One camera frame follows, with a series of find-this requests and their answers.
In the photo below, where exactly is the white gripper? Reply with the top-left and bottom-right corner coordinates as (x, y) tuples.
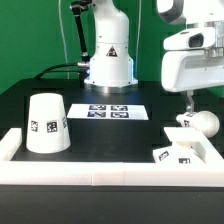
(161, 50), (224, 112)

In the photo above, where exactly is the white lamp bulb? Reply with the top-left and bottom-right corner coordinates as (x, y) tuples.
(176, 111), (220, 138)

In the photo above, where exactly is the white lamp base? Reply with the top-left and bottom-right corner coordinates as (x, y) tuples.
(153, 127), (204, 165)

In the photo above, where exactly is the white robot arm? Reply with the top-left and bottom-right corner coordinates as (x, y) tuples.
(85, 0), (224, 111)

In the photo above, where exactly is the white lamp shade cone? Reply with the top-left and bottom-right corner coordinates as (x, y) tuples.
(26, 93), (70, 154)

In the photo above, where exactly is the white marker sheet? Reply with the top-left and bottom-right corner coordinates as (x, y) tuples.
(67, 104), (148, 120)

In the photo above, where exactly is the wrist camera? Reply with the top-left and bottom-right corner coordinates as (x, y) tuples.
(163, 27), (215, 51)

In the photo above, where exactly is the white U-shaped frame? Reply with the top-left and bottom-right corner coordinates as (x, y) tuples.
(0, 127), (224, 187)

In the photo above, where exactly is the black articulated camera stand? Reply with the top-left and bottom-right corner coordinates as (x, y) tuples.
(70, 0), (92, 62)

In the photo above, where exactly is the black cable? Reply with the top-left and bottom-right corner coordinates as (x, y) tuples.
(34, 61), (90, 80)

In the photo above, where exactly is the white hanging cable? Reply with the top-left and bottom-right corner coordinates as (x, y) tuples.
(58, 0), (71, 80)

